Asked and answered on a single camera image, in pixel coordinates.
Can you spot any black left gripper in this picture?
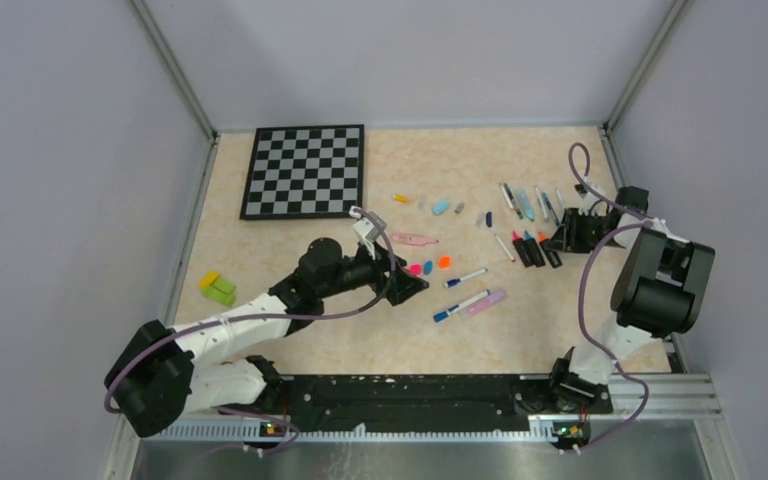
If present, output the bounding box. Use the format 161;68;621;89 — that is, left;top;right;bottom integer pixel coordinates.
319;237;428;306

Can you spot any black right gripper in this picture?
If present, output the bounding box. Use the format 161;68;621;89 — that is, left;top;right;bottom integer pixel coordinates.
546;208;624;255

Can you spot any orange capped black highlighter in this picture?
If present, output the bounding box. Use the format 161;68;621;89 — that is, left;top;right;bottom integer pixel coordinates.
538;231;563;269

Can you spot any grey capped white marker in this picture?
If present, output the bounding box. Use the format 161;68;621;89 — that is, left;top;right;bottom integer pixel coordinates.
534;185;550;222

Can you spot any pink correction tape pen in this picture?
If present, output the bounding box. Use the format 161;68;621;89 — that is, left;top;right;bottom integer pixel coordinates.
391;232;439;247

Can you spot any blue capped black highlighter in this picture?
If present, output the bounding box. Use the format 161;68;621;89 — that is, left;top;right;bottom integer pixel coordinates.
524;231;546;267

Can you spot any teal gel pen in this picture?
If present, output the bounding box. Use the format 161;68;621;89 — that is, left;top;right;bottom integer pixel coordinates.
541;192;560;226

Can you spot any light blue correction tape pen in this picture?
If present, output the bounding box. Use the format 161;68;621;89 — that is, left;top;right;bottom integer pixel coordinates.
516;188;535;222

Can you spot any pink capped black highlighter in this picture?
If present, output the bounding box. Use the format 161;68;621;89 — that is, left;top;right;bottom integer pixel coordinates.
512;231;533;268

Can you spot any green gel pen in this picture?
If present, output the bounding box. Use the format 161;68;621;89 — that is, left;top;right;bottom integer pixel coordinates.
507;188;525;220

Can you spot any yellow capped white pen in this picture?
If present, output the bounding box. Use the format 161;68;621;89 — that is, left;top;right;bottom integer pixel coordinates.
500;183;515;210

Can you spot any light blue tape cap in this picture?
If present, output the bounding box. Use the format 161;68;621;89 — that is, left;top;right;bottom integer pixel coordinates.
431;200;451;216

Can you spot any dark blue capped pen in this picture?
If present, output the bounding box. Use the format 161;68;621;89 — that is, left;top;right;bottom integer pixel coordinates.
555;188;567;211

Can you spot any red capped white marker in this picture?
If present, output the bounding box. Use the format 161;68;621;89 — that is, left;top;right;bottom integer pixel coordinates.
494;234;516;263

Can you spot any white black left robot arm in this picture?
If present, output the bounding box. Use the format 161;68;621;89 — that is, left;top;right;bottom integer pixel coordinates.
103;238;429;438

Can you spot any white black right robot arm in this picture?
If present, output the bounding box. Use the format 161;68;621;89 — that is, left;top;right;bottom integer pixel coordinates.
543;185;716;412

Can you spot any lilac highlighter pen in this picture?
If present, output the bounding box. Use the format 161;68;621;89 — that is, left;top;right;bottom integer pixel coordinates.
460;289;508;318

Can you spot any black white checkerboard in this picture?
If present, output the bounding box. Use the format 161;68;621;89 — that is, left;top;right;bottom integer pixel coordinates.
239;124;365;221

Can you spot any green yellow block stack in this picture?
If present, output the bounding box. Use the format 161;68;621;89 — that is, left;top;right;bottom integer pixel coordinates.
198;271;237;307

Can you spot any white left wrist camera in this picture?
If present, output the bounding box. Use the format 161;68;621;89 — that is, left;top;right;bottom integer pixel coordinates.
349;206;387;257

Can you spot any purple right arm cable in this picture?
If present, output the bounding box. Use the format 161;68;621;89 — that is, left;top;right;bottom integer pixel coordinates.
568;142;650;455

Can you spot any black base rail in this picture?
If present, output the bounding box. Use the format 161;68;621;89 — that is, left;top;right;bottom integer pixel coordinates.
218;372;614;435

